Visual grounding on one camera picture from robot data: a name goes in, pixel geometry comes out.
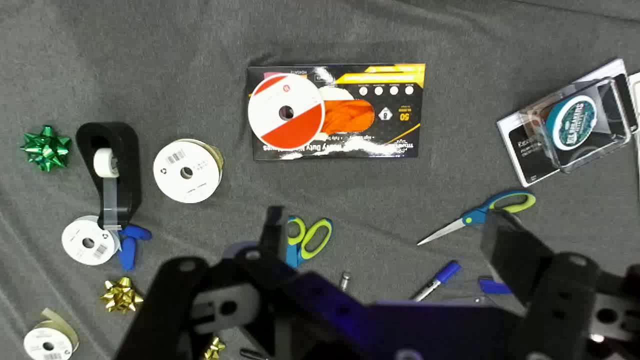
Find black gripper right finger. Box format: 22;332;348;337
481;208;556;307

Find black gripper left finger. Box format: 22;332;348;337
258;205;289;267

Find blue green handled scissors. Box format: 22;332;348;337
416;188;539;248
285;214;336;270

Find black card with white border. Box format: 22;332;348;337
497;56;632;190

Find orange and white ribbon spool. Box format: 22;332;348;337
247;72;329;151

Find gold gift bow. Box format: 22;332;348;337
203;337;228;360
101;277;146;317

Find blue plastic clip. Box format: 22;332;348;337
119;223;155;273

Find teal ribbon spool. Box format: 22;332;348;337
543;94;600;152

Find black tape dispenser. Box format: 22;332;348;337
75;120;145;230

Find black ribbon package box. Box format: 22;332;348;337
247;62;429;162

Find clear plastic spool box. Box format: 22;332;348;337
533;76;635;175

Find gray tablecloth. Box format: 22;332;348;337
0;0;640;360

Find green gift bow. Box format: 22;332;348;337
20;125;75;175

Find white spool with gold ribbon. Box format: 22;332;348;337
22;307;81;360

